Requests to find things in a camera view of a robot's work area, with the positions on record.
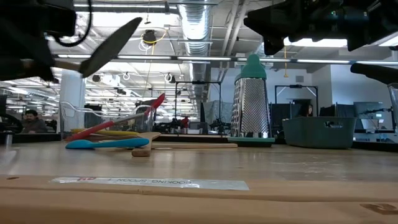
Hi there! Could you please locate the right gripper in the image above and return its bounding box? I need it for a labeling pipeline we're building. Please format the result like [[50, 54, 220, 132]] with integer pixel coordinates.
[[244, 0, 371, 52]]

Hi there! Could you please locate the dark office monitor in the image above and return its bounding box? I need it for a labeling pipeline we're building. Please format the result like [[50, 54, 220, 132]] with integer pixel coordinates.
[[353, 101, 385, 118]]

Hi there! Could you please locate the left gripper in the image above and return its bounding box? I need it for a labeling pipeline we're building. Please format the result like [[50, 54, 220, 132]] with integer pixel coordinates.
[[0, 0, 56, 82]]

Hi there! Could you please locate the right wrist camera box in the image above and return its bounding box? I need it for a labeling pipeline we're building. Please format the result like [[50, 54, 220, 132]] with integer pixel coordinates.
[[263, 36, 284, 56]]

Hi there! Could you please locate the forked wooden spoon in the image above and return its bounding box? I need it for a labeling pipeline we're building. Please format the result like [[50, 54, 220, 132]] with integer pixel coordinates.
[[93, 141, 239, 150]]

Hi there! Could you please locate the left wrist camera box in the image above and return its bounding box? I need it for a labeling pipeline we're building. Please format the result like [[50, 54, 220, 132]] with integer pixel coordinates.
[[40, 2, 77, 37]]

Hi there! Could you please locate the silver ventilation duct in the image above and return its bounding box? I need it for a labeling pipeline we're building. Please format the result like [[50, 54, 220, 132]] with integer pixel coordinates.
[[178, 2, 214, 103]]

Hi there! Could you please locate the person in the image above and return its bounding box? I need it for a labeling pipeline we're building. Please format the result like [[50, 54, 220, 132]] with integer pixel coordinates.
[[21, 108, 48, 134], [298, 103, 314, 118]]

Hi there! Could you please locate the plain wooden spoon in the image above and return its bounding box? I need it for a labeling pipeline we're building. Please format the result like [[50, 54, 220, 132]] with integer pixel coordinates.
[[131, 131, 162, 157]]

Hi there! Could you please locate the black metal frame stand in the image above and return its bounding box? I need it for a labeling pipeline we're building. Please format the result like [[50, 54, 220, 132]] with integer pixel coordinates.
[[275, 84, 318, 110]]

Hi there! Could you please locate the red spoon metal shaft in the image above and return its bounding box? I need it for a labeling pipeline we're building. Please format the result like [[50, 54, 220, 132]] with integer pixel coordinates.
[[64, 92, 167, 142]]

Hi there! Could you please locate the ceiling cord reel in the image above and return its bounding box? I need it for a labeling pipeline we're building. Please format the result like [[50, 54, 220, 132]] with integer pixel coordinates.
[[141, 29, 159, 45]]

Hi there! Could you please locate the clear plastic bin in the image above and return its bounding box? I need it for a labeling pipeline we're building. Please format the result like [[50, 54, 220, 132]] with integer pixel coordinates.
[[59, 101, 156, 141], [387, 82, 398, 147]]

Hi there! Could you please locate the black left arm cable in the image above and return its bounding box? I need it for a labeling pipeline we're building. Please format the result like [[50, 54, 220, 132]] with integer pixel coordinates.
[[54, 0, 93, 48]]

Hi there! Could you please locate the yellow hanging cord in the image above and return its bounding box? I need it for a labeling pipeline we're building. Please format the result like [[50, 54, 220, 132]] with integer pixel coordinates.
[[282, 46, 289, 78]]

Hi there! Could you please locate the teal steel box grater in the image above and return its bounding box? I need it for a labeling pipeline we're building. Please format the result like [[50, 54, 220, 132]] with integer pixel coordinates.
[[228, 54, 276, 148]]

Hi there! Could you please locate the yellow silicone spoon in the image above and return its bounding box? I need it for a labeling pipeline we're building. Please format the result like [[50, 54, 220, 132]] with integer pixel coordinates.
[[70, 128, 141, 137]]

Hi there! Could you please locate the white building column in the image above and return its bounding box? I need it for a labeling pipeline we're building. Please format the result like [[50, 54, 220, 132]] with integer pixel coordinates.
[[58, 73, 88, 131]]

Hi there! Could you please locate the black aluminium table frame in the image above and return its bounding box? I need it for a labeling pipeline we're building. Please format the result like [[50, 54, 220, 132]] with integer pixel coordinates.
[[0, 132, 398, 153]]

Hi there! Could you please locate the long overhead light bar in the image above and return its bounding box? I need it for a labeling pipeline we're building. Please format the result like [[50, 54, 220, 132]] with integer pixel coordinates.
[[54, 53, 398, 66]]

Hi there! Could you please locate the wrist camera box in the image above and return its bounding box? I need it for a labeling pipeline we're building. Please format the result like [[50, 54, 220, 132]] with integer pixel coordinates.
[[40, 2, 77, 37], [263, 36, 284, 56]]

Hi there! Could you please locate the teal plastic basket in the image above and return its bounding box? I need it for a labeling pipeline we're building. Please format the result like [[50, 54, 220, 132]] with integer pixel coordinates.
[[282, 116, 358, 149]]

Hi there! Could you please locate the blue silicone spoon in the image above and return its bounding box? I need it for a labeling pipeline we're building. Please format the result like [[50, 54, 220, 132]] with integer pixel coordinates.
[[65, 138, 150, 150]]

